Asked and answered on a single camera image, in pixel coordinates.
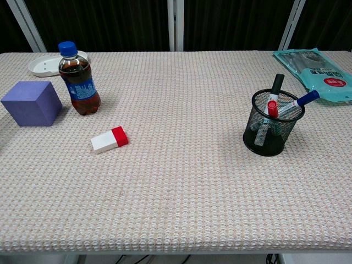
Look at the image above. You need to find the blue cap marker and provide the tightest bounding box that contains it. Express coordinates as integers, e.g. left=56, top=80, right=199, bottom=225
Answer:
left=277, top=90, right=321, bottom=119

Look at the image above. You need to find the black mesh pen holder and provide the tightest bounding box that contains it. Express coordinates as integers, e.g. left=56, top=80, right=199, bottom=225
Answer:
left=243, top=89, right=306, bottom=157

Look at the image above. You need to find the red cap marker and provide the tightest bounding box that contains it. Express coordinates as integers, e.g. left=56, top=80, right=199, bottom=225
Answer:
left=267, top=100, right=278, bottom=119

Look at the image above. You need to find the black marker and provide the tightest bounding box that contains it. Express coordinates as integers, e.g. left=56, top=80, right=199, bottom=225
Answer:
left=263, top=73, right=285, bottom=116

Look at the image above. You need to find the beige woven tablecloth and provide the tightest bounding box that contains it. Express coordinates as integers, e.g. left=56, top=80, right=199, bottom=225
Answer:
left=0, top=50, right=352, bottom=252

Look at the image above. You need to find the red and white block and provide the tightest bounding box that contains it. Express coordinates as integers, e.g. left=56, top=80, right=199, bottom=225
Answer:
left=91, top=125, right=129, bottom=154

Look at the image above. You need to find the cola bottle blue cap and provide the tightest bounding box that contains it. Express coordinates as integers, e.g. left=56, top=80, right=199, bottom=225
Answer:
left=57, top=41, right=101, bottom=116

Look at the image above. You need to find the black curtain panel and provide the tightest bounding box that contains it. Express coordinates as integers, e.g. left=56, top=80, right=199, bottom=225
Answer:
left=23, top=0, right=169, bottom=52
left=0, top=0, right=34, bottom=53
left=290, top=0, right=352, bottom=52
left=183, top=0, right=295, bottom=52

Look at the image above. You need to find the purple foam cube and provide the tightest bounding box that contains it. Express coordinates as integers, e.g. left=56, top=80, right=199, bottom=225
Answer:
left=0, top=80, right=63, bottom=127

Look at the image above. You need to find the white oval tray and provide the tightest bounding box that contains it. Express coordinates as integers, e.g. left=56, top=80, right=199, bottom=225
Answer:
left=29, top=51, right=90, bottom=78

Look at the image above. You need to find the teal plastic cloth package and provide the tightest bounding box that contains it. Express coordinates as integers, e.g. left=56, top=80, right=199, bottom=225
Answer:
left=272, top=48, right=352, bottom=105

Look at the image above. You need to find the white metal frame post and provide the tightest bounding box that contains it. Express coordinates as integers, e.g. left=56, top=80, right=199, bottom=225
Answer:
left=167, top=0, right=184, bottom=52
left=5, top=0, right=47, bottom=53
left=278, top=0, right=306, bottom=51

